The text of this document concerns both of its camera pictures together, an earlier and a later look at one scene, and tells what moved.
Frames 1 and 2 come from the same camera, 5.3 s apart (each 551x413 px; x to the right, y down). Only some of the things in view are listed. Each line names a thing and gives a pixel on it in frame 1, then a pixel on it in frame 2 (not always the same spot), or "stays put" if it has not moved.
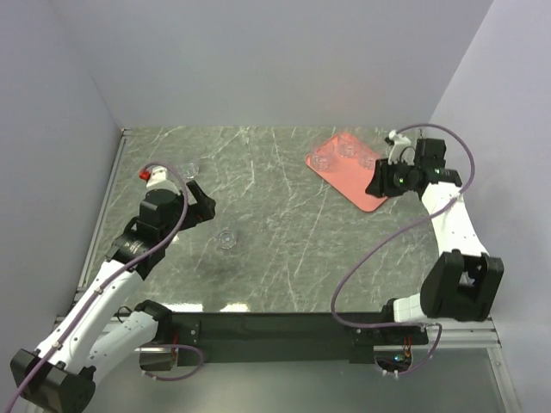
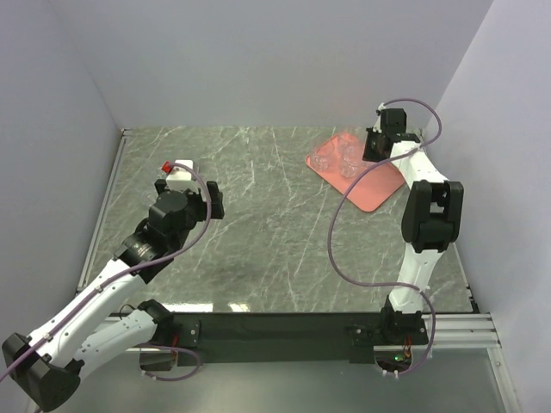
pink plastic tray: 346,169 stays put
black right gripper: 380,185 to 368,155
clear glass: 227,239 to 349,166
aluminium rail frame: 65,313 stays put
